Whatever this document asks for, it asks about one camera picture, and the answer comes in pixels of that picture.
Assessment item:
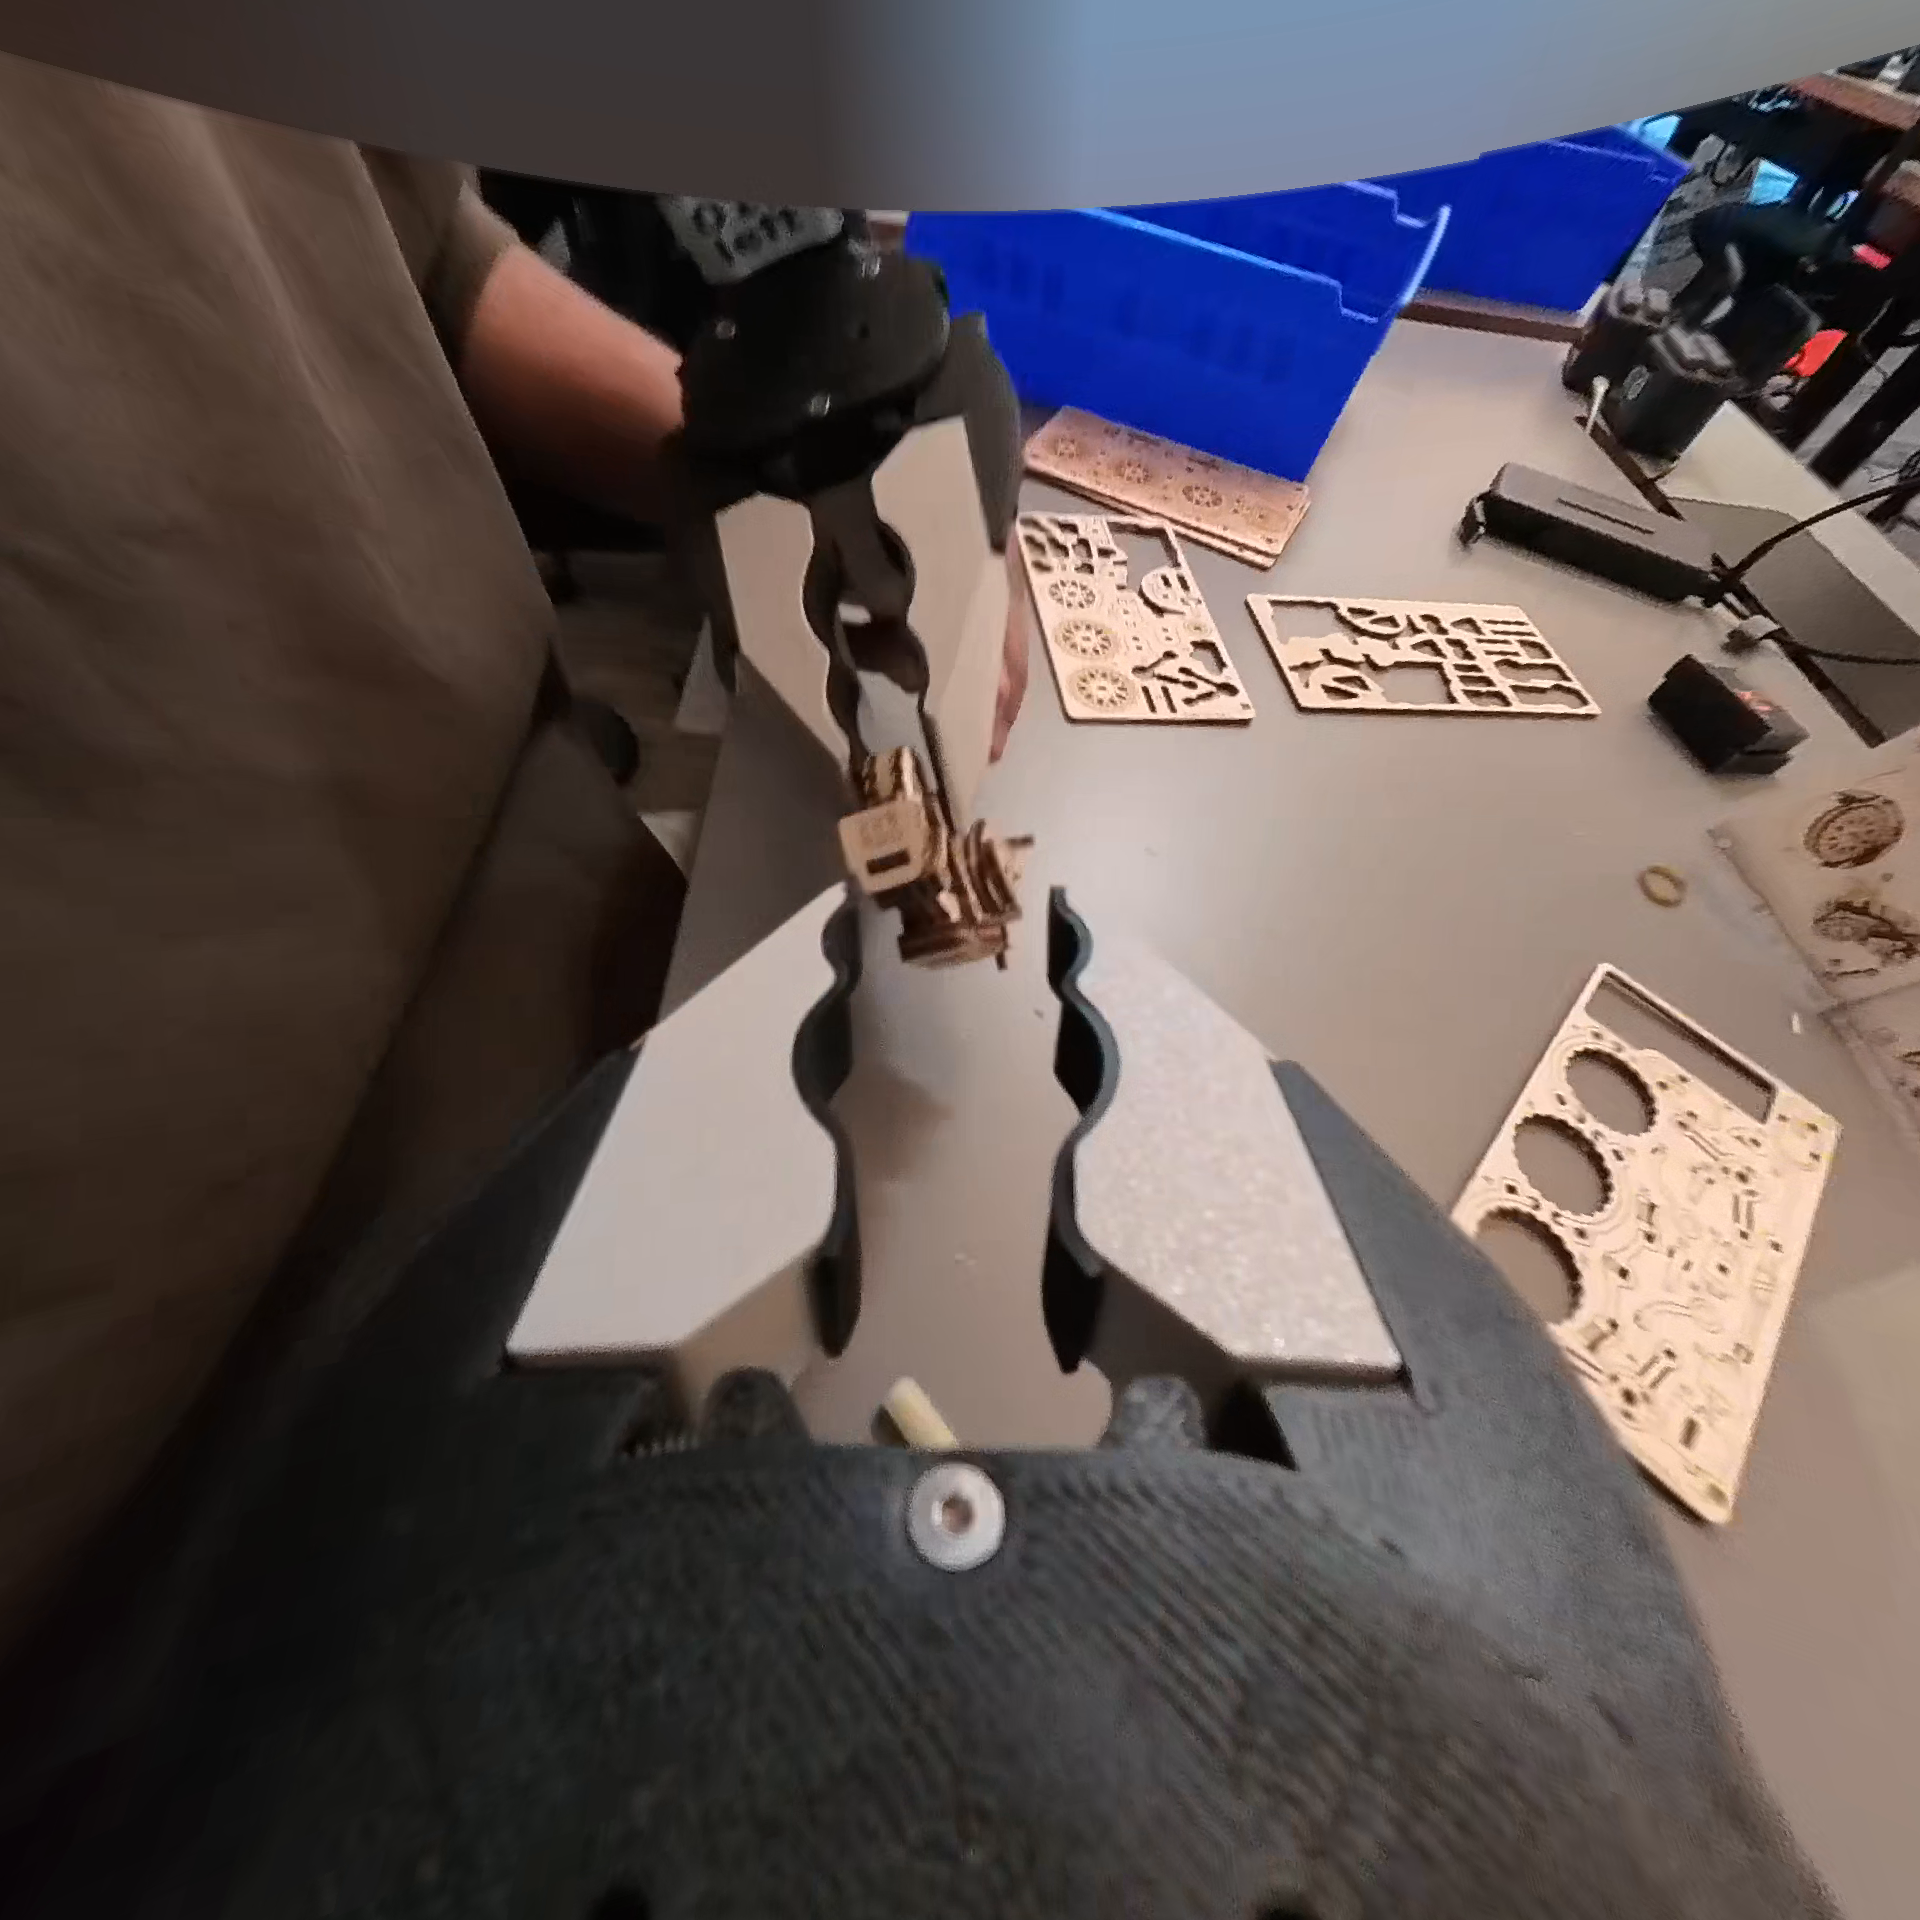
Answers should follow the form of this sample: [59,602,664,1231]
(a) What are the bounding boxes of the emptied wooden puzzle sheet frame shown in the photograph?
[1249,593,1600,720]

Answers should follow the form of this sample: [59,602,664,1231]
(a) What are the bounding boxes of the small wooden puzzle model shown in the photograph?
[837,743,1037,969]

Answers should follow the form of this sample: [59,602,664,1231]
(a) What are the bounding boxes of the grey desk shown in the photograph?
[660,287,1920,1920]

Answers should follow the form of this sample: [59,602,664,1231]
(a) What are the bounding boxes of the printed instruction sheet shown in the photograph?
[1713,766,1920,976]
[1823,976,1920,1106]

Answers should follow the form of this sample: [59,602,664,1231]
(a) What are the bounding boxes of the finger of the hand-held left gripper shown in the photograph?
[713,498,874,818]
[872,417,1016,818]

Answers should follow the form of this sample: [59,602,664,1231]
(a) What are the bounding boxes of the long blue plastic bin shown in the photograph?
[1372,128,1689,310]

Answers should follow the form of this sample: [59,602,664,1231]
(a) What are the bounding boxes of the long black flat device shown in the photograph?
[1464,462,1720,602]

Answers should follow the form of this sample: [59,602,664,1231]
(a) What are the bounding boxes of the black battery charger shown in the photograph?
[1560,201,1847,460]

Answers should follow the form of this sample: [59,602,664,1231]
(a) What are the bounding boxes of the person's olive shirt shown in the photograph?
[0,54,693,1654]

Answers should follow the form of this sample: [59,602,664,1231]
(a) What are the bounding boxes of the black cable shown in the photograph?
[1709,480,1920,607]

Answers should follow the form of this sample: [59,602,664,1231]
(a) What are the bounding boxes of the stack of wooden puzzle sheets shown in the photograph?
[1024,404,1312,569]

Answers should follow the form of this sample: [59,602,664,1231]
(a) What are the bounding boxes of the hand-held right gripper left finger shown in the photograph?
[507,882,866,1366]

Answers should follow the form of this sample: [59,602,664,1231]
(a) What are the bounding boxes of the wooden puzzle sheet round holes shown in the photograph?
[1452,966,1842,1528]

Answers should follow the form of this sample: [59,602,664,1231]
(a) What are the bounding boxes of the wooden puzzle sheet with wheels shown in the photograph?
[1018,510,1257,726]

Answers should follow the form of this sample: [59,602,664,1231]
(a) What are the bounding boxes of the person's left hand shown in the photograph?
[988,587,1037,770]

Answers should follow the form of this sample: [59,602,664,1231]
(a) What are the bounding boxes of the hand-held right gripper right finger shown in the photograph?
[1041,886,1408,1379]

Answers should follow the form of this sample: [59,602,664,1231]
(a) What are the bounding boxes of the person's left forearm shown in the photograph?
[458,240,706,519]

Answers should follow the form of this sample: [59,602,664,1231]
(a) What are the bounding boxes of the small black box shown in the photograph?
[1649,655,1810,777]

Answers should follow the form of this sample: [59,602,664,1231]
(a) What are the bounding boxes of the grey flat box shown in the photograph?
[1664,480,1920,747]

